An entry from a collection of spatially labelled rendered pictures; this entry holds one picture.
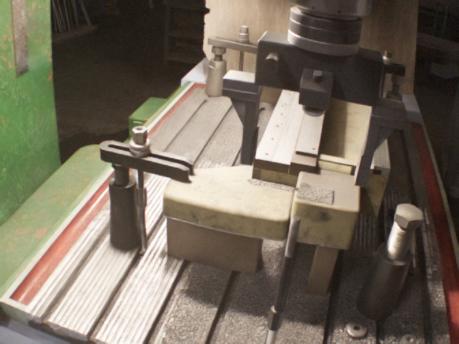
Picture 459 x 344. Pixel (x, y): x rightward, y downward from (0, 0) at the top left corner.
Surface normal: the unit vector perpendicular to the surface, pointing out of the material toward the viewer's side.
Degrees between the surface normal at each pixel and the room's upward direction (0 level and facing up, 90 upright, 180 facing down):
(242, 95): 90
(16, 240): 0
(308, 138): 0
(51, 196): 0
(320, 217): 90
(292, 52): 90
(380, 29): 76
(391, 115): 90
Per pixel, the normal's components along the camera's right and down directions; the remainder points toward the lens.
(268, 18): 0.12, 0.30
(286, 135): 0.07, -0.86
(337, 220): -0.23, 0.48
